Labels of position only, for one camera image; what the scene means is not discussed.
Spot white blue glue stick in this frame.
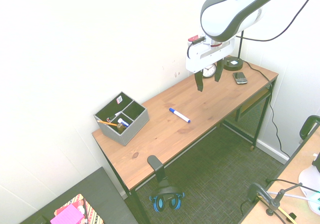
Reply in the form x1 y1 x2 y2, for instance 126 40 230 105
117 117 131 128

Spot wooden desk with black frame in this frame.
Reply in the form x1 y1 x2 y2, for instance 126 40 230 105
91 55 279 224

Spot black curved clamp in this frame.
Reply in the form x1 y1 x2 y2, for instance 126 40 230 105
299 114 320 140

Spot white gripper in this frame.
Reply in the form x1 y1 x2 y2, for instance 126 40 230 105
185 37 236 93

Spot black alarm clock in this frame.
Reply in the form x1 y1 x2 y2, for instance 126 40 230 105
201 62 218 79

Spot blue black headphones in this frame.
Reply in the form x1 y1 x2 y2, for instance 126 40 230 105
148 177 186 213

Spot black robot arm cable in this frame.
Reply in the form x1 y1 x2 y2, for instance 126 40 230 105
235 0 320 43

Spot black keypad phone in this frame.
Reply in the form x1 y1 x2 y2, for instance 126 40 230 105
232 71 249 86

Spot grey desk organizer box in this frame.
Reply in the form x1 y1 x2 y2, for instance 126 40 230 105
93 91 151 148

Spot yellow pencil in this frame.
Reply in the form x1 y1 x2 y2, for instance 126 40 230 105
96 119 119 128

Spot light wooden robot table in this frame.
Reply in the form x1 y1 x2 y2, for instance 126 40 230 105
239 127 320 224

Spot white marker with blue cap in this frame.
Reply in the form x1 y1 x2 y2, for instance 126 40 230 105
168 107 192 124

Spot black headphone hook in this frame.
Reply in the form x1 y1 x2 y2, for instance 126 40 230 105
146 154 170 185

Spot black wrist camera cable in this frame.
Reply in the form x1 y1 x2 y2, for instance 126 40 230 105
186 41 195 60

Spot white teal power strip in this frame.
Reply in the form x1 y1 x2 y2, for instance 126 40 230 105
307 192 320 213

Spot striped colourful book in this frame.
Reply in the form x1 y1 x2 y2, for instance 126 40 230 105
54 193 105 224

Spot pink sticky notes block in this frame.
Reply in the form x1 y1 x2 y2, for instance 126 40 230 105
49 203 86 224

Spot black side table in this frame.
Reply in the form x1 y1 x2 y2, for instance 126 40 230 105
19 166 140 224

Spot black table clamp with screw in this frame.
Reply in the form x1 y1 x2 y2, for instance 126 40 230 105
245 182 304 218

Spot yellow black strap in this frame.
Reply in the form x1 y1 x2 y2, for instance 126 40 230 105
256 195 296 223

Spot black desk lamp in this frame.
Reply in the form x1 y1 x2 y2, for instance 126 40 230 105
222 30 245 72

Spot black lamp power cable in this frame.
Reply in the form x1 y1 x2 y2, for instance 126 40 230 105
241 59 292 159

